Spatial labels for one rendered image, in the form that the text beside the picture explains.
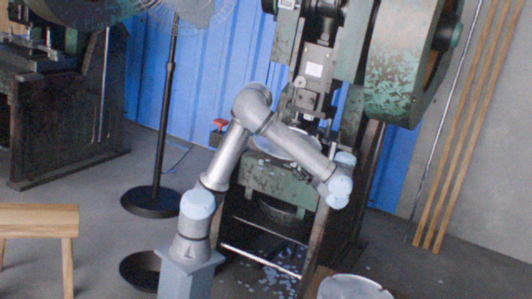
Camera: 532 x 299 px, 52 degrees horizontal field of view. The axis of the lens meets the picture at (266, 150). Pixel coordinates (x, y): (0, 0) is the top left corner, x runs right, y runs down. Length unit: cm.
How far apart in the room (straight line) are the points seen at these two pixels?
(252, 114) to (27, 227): 107
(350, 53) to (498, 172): 162
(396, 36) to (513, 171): 184
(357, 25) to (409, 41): 39
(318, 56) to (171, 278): 110
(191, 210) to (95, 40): 185
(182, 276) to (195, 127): 235
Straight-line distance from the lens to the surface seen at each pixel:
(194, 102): 412
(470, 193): 366
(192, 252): 195
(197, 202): 189
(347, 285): 216
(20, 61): 338
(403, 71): 197
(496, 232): 374
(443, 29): 225
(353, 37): 227
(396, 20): 194
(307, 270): 243
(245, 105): 175
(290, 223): 256
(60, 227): 236
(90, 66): 351
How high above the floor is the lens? 153
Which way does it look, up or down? 20 degrees down
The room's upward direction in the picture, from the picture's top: 11 degrees clockwise
